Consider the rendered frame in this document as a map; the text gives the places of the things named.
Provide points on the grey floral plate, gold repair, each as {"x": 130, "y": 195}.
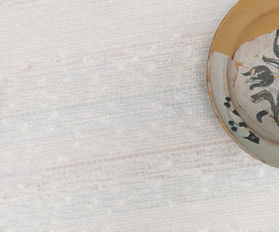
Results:
{"x": 250, "y": 96}

